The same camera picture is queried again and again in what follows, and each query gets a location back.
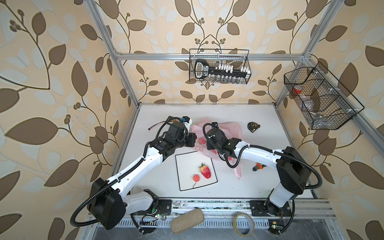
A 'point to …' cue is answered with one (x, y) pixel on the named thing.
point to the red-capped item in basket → (297, 89)
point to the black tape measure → (252, 126)
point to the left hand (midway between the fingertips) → (198, 135)
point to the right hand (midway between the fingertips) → (210, 141)
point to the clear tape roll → (251, 225)
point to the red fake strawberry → (205, 171)
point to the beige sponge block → (187, 221)
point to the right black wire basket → (325, 103)
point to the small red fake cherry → (196, 178)
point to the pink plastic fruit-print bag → (233, 130)
